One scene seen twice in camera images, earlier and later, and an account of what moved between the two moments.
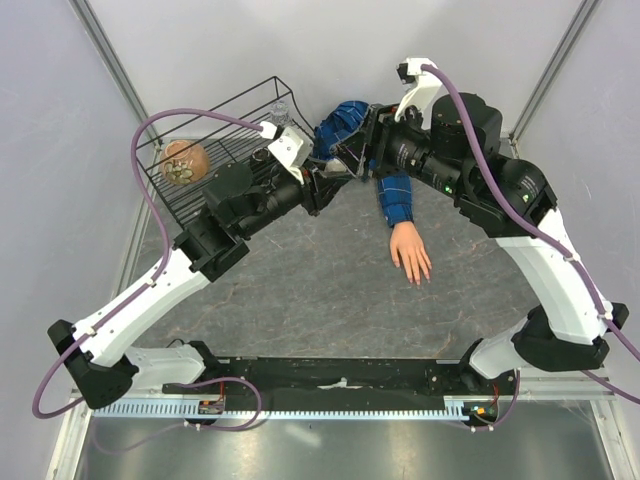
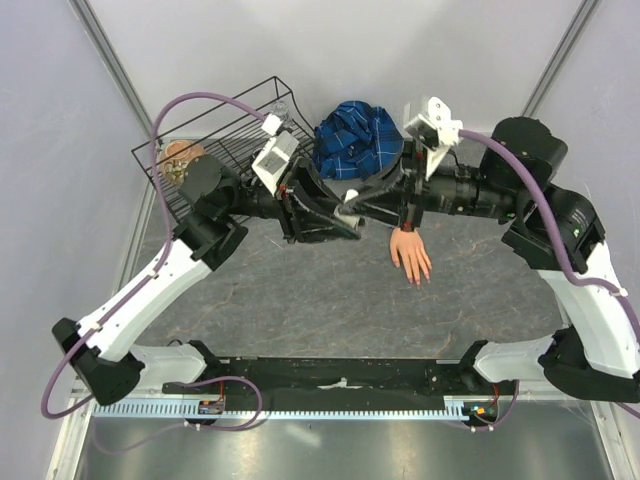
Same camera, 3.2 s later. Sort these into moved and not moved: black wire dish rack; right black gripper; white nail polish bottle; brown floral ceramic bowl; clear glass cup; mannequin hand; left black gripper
Moved: right black gripper; left black gripper; white nail polish bottle
Not moved: clear glass cup; mannequin hand; brown floral ceramic bowl; black wire dish rack
